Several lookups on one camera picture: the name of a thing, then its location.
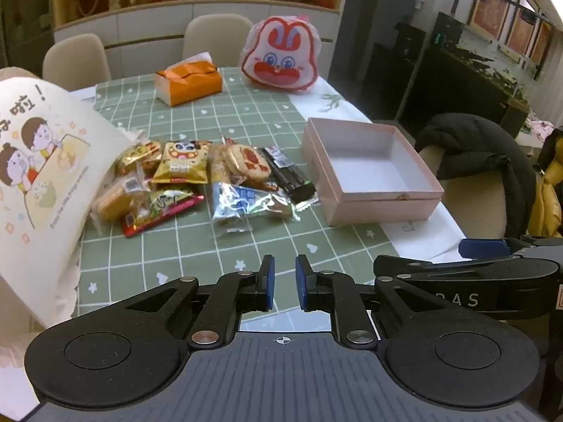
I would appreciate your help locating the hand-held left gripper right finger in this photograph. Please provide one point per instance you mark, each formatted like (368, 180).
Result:
(302, 285)

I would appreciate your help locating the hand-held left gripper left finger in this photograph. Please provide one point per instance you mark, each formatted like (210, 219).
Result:
(268, 283)

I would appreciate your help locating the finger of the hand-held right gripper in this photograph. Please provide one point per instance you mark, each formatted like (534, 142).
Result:
(481, 248)
(440, 268)

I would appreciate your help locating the pink cardboard box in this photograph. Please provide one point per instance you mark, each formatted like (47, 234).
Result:
(374, 184)

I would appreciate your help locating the round rice cracker packet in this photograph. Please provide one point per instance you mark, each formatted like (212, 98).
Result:
(248, 162)

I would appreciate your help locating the peanut brittle bar packet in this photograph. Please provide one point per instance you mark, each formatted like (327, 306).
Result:
(217, 162)

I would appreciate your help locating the beige dining chair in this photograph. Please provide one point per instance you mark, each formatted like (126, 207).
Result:
(77, 63)
(479, 202)
(211, 35)

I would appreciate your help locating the yellow jacket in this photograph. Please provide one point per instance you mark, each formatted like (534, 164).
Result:
(547, 206)

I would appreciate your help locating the blue clear snack packet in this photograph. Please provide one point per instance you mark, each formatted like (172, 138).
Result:
(246, 204)

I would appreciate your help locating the black padded jacket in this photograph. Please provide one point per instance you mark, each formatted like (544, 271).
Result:
(479, 140)

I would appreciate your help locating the black snack bar packet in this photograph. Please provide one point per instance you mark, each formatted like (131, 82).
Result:
(288, 176)

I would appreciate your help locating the red green snack packet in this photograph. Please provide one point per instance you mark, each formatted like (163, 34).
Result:
(158, 211)

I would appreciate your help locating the yellow panda snack packet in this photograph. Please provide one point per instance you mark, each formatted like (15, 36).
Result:
(182, 160)

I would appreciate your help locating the dark glass tank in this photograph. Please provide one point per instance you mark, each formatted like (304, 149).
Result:
(484, 79)

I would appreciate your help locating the golden cake clear packet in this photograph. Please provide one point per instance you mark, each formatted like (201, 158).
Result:
(116, 198)

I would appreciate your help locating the gold orange snack packet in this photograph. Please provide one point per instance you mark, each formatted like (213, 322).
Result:
(136, 156)

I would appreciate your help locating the white floral tablecloth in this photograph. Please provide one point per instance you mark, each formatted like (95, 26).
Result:
(327, 101)

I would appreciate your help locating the black side cabinet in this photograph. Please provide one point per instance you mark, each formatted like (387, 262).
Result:
(409, 66)

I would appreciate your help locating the orange tissue box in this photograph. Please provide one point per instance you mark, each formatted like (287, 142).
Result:
(189, 81)

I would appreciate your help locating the white red rabbit bag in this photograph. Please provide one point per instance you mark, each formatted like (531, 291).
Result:
(279, 57)

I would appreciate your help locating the cream cartoon tote bag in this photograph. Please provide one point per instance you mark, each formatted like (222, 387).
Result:
(39, 176)

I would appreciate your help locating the white low cabinet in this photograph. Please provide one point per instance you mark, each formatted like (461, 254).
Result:
(145, 28)

